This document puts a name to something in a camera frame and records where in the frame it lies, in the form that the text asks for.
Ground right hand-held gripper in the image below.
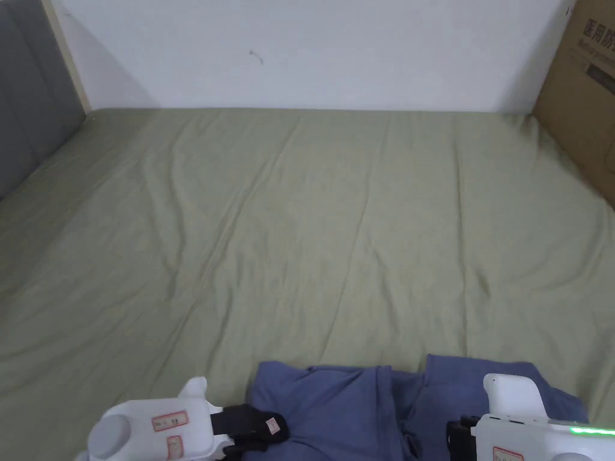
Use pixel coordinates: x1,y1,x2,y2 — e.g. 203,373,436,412
446,373,615,461

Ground bed with pale green sheet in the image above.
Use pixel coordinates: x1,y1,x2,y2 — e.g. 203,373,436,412
0,107,615,461

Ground blue garment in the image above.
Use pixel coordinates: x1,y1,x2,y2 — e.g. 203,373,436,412
247,354,590,461

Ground grey padded headboard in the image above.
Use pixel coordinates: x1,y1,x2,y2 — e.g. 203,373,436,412
0,0,93,203

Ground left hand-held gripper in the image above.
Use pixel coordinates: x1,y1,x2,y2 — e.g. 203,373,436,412
87,376,292,461

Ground brown cardboard carton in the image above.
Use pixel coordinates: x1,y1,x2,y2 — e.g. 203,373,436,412
530,0,615,210

